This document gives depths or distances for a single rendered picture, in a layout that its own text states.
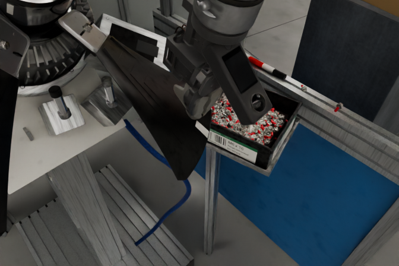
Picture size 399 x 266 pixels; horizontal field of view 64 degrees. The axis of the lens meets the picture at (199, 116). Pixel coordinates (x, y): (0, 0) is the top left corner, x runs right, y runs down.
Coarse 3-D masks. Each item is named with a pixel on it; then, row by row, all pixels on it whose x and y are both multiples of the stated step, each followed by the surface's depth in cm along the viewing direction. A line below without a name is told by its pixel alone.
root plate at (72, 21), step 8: (64, 16) 44; (72, 16) 47; (80, 16) 49; (64, 24) 42; (72, 24) 45; (80, 24) 47; (72, 32) 43; (80, 32) 45; (96, 32) 50; (80, 40) 43; (88, 40) 45; (96, 40) 47; (104, 40) 49; (88, 48) 44; (96, 48) 45
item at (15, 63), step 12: (0, 24) 40; (12, 24) 42; (0, 36) 41; (12, 36) 43; (24, 36) 45; (12, 48) 43; (24, 48) 45; (0, 60) 42; (12, 60) 44; (12, 72) 44
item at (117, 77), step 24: (120, 48) 51; (120, 72) 45; (144, 72) 51; (168, 72) 58; (144, 96) 47; (168, 96) 52; (144, 120) 45; (168, 120) 49; (192, 120) 54; (168, 144) 47; (192, 144) 51; (192, 168) 49
